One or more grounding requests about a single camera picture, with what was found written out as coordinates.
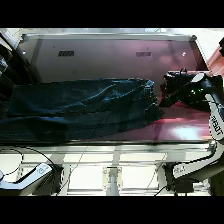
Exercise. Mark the silver frame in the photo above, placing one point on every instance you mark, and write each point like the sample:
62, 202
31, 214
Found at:
140, 156

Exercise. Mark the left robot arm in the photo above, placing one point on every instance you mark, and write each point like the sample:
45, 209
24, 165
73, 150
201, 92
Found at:
26, 180

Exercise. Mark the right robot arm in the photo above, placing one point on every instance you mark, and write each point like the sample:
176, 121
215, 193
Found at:
216, 126

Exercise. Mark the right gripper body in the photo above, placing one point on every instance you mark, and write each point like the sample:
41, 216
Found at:
173, 87

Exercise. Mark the blue jeans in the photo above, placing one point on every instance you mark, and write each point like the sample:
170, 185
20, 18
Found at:
83, 106

